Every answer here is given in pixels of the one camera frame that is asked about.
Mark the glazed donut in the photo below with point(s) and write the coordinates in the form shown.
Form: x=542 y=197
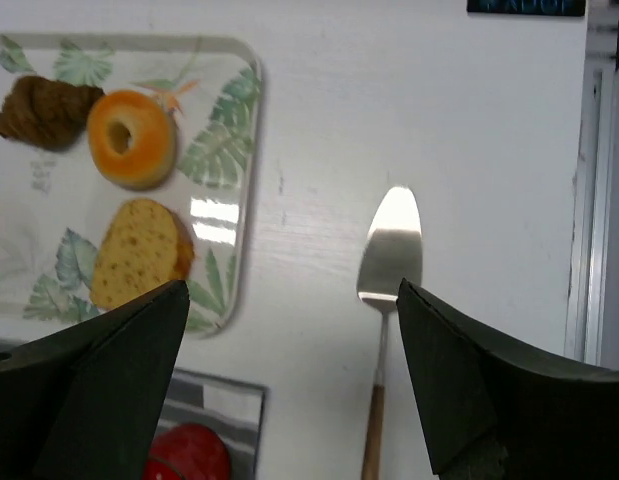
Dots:
x=132 y=140

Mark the silver cake server wooden handle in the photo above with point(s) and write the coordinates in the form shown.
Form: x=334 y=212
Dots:
x=393 y=251

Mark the yellow loaf cake slice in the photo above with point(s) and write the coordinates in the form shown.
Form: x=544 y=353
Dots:
x=146 y=245

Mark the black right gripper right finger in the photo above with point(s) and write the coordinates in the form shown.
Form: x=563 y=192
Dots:
x=494 y=407

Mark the aluminium table frame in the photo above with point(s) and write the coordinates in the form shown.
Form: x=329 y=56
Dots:
x=592 y=328

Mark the blue table label right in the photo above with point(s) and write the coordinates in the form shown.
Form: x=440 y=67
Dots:
x=553 y=8

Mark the leaf-patterned serving tray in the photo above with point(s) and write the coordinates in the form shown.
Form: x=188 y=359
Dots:
x=55 y=206

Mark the brown chocolate bread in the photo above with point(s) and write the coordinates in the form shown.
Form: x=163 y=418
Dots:
x=48 y=114

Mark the red cup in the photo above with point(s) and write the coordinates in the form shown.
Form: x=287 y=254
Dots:
x=190 y=451

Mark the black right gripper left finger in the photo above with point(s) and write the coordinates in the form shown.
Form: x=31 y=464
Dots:
x=84 y=402

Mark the grey striped placemat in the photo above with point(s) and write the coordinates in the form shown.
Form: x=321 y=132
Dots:
x=232 y=409

